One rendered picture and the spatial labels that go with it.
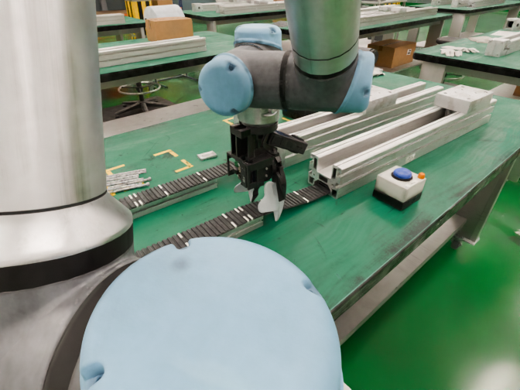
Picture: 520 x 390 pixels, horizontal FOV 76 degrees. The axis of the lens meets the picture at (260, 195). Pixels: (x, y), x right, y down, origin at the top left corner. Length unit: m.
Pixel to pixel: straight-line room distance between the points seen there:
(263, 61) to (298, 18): 0.11
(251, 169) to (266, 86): 0.20
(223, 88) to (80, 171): 0.27
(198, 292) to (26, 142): 0.11
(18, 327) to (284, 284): 0.13
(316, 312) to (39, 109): 0.17
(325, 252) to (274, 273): 0.50
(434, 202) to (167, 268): 0.77
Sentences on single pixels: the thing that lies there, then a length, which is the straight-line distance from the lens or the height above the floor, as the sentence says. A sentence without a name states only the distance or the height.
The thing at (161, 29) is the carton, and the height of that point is 0.88.
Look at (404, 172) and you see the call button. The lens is 0.83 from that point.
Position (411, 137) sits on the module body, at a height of 0.86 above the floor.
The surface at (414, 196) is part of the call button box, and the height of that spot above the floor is 0.80.
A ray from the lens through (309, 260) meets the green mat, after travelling 0.65.
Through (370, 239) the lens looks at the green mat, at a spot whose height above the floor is 0.78.
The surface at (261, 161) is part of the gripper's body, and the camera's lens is 0.61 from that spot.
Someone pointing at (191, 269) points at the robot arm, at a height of 1.11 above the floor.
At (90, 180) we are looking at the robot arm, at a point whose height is 1.13.
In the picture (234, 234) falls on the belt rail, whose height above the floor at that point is 0.79.
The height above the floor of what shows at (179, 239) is 0.81.
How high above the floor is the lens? 1.23
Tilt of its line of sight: 34 degrees down
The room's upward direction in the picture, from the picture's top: straight up
